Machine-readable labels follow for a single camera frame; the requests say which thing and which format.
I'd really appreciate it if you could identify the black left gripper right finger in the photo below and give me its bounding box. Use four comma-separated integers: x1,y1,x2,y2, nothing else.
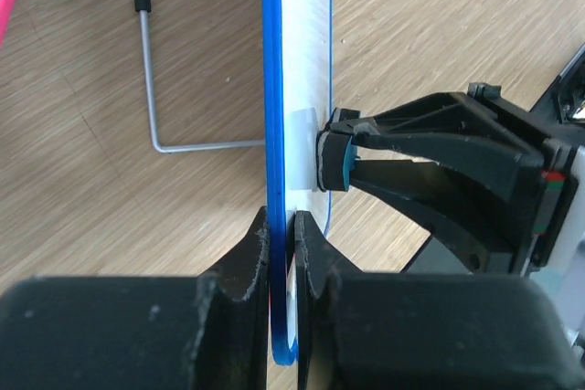
294,211,580,389

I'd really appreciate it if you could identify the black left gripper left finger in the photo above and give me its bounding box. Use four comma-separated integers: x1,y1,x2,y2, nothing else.
1,210,269,389

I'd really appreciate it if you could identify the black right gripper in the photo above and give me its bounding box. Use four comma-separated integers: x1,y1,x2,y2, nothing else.
329,90,584,271

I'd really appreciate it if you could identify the blue whiteboard eraser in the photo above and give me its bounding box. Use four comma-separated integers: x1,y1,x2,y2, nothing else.
316,131,356,192

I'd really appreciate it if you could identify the blue framed whiteboard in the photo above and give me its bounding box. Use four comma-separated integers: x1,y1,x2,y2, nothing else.
262,0,333,366

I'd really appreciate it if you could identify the metal wire whiteboard stand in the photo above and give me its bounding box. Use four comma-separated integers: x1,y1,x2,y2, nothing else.
133,0,264,154

